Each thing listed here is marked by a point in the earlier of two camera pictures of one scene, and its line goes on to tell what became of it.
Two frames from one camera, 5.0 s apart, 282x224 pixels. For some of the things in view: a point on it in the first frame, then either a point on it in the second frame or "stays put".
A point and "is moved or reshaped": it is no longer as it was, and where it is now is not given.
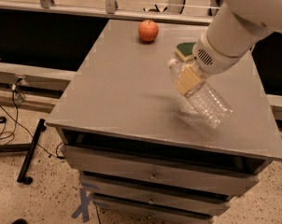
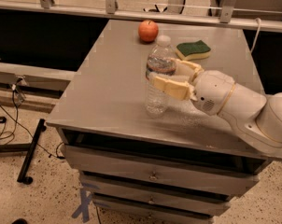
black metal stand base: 28,148 stays put
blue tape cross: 83,208 stays put
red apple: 148,30 stays put
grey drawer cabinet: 144,153 stays put
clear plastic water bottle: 204,99 is moved or reshaped
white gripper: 212,59 → 212,90
